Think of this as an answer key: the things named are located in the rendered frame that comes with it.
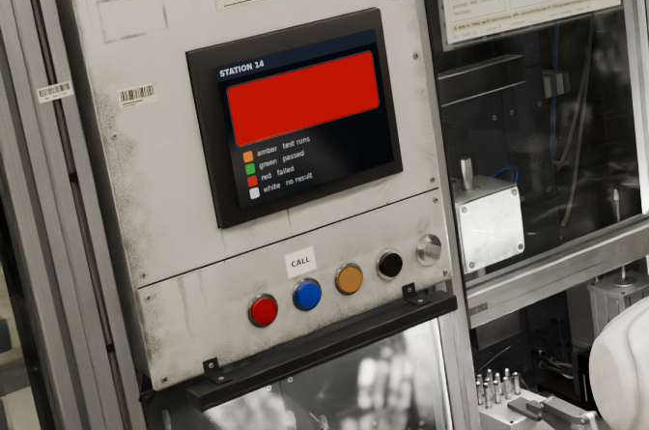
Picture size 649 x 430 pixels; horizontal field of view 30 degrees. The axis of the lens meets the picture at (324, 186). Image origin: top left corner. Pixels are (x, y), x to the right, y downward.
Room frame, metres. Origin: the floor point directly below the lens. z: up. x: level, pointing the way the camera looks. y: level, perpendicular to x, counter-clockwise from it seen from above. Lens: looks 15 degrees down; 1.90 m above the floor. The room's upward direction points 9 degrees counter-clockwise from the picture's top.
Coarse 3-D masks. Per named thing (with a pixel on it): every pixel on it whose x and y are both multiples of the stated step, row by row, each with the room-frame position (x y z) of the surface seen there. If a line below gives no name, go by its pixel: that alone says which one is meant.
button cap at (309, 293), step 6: (306, 282) 1.34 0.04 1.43; (300, 288) 1.34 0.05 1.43; (306, 288) 1.34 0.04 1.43; (312, 288) 1.34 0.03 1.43; (318, 288) 1.34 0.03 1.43; (300, 294) 1.33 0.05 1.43; (306, 294) 1.34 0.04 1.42; (312, 294) 1.34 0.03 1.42; (318, 294) 1.34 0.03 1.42; (300, 300) 1.33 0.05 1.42; (306, 300) 1.34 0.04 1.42; (312, 300) 1.34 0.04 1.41; (318, 300) 1.34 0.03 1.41; (306, 306) 1.34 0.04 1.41; (312, 306) 1.34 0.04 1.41
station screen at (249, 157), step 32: (256, 64) 1.32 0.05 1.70; (288, 64) 1.34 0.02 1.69; (320, 64) 1.36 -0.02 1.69; (224, 96) 1.29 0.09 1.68; (320, 128) 1.35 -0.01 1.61; (352, 128) 1.37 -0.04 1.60; (384, 128) 1.39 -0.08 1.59; (256, 160) 1.31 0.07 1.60; (288, 160) 1.32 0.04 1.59; (320, 160) 1.35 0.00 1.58; (352, 160) 1.37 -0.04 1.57; (384, 160) 1.39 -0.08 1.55; (256, 192) 1.30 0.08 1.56; (288, 192) 1.32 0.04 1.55
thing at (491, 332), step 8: (512, 312) 1.74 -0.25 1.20; (496, 320) 1.72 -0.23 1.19; (504, 320) 1.73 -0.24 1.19; (512, 320) 1.73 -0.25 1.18; (480, 328) 1.70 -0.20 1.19; (488, 328) 1.71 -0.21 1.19; (496, 328) 1.72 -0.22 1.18; (504, 328) 1.73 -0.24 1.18; (512, 328) 1.73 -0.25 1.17; (520, 328) 1.74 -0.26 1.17; (472, 336) 1.71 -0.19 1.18; (480, 336) 1.70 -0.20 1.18; (488, 336) 1.71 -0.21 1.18; (496, 336) 1.72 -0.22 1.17; (504, 336) 1.73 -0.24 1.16; (472, 344) 1.71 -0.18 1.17; (480, 344) 1.70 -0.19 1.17; (488, 344) 1.71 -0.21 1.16
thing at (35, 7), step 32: (32, 0) 1.24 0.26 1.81; (32, 32) 1.23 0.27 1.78; (32, 64) 1.23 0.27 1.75; (64, 64) 1.24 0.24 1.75; (64, 128) 1.24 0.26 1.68; (64, 160) 1.23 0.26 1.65; (64, 192) 1.23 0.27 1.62; (96, 192) 1.25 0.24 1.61; (64, 224) 1.23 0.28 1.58; (96, 224) 1.24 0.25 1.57; (96, 256) 1.24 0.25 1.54; (96, 288) 1.24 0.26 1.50; (608, 288) 1.87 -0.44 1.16; (640, 288) 1.85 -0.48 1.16; (96, 320) 1.23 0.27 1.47; (608, 320) 1.87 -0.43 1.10; (96, 352) 1.23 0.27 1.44; (128, 352) 1.25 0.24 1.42; (576, 352) 1.98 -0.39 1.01; (128, 384) 1.24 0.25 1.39; (544, 384) 2.04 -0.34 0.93; (576, 384) 1.97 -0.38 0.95; (128, 416) 1.24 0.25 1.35
